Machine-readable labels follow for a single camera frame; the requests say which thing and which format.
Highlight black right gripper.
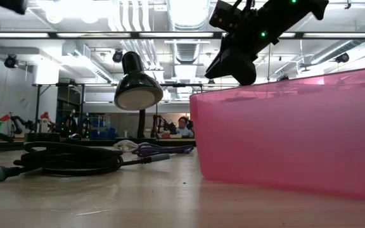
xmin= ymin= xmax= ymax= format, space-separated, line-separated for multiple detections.
xmin=205 ymin=27 xmax=281 ymax=87

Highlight white cable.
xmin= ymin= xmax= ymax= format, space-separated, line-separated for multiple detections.
xmin=113 ymin=139 xmax=139 ymax=153

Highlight black cable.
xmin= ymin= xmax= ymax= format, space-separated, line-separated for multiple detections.
xmin=0 ymin=141 xmax=171 ymax=184

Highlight red plastic bin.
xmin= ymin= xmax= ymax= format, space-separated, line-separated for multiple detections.
xmin=189 ymin=65 xmax=365 ymax=203

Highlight person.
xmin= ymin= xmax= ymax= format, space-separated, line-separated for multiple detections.
xmin=175 ymin=115 xmax=195 ymax=139

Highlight blue storage crates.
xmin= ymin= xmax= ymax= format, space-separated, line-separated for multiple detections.
xmin=90 ymin=126 xmax=118 ymax=141

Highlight silver ventilation duct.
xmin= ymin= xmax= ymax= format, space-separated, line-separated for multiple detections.
xmin=167 ymin=0 xmax=212 ymax=66

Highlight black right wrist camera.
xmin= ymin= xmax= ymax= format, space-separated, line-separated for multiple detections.
xmin=208 ymin=0 xmax=248 ymax=33

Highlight black ceiling camera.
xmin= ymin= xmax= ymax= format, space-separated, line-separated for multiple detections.
xmin=112 ymin=49 xmax=124 ymax=64
xmin=335 ymin=51 xmax=350 ymax=64
xmin=4 ymin=54 xmax=20 ymax=70

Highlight purple bundled cable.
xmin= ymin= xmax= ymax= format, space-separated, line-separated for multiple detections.
xmin=131 ymin=142 xmax=196 ymax=158

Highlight black aluminium table frame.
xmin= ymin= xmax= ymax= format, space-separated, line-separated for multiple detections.
xmin=0 ymin=136 xmax=198 ymax=153

